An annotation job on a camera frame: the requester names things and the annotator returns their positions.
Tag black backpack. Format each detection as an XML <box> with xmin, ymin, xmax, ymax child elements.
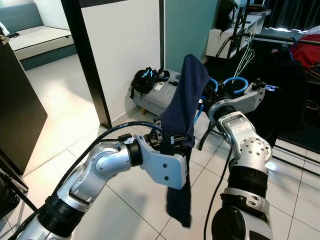
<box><xmin>130</xmin><ymin>67</ymin><xmax>171</xmax><ymax>99</ymax></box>

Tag grey daybed sofa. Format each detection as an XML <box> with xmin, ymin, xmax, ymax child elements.
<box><xmin>0</xmin><ymin>2</ymin><xmax>77</xmax><ymax>71</ymax></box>

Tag black bag on shelf unit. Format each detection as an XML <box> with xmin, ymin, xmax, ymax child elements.
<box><xmin>215</xmin><ymin>0</ymin><xmax>239</xmax><ymax>31</ymax></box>

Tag white wire hanger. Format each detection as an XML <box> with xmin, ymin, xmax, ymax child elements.
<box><xmin>234</xmin><ymin>36</ymin><xmax>250</xmax><ymax>77</ymax></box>

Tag black metal garment rack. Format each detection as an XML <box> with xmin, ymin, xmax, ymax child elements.
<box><xmin>197</xmin><ymin>27</ymin><xmax>320</xmax><ymax>167</ymax></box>

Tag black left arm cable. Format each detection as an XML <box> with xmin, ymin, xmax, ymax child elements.
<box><xmin>54</xmin><ymin>121</ymin><xmax>167</xmax><ymax>201</ymax></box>

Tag green wire hanger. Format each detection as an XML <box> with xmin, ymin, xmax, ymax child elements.
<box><xmin>240</xmin><ymin>35</ymin><xmax>257</xmax><ymax>76</ymax></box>

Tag blue plastic hanger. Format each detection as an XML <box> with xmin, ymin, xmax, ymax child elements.
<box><xmin>192</xmin><ymin>75</ymin><xmax>249</xmax><ymax>126</ymax></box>

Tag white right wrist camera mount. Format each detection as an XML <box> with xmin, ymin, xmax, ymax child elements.
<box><xmin>220</xmin><ymin>80</ymin><xmax>277</xmax><ymax>115</ymax></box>

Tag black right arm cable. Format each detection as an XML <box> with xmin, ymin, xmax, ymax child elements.
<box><xmin>202</xmin><ymin>145</ymin><xmax>236</xmax><ymax>240</ymax></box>

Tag white shelf unit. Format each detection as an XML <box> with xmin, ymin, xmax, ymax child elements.
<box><xmin>207</xmin><ymin>12</ymin><xmax>266</xmax><ymax>59</ymax></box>

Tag navy blue garment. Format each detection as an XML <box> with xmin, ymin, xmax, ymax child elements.
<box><xmin>160</xmin><ymin>54</ymin><xmax>211</xmax><ymax>229</ymax></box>

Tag black cabinet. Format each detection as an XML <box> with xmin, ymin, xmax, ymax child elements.
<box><xmin>0</xmin><ymin>35</ymin><xmax>49</xmax><ymax>176</ymax></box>

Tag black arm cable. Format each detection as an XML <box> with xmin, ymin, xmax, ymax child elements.
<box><xmin>54</xmin><ymin>121</ymin><xmax>167</xmax><ymax>201</ymax></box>
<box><xmin>202</xmin><ymin>145</ymin><xmax>236</xmax><ymax>240</ymax></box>

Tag dark curtains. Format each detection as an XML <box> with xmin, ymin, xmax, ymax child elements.
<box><xmin>265</xmin><ymin>0</ymin><xmax>320</xmax><ymax>31</ymax></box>

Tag red cloth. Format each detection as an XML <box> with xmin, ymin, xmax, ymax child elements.
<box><xmin>291</xmin><ymin>32</ymin><xmax>320</xmax><ymax>67</ymax></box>

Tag grey ottoman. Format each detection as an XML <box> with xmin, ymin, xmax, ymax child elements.
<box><xmin>132</xmin><ymin>80</ymin><xmax>184</xmax><ymax>117</ymax></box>

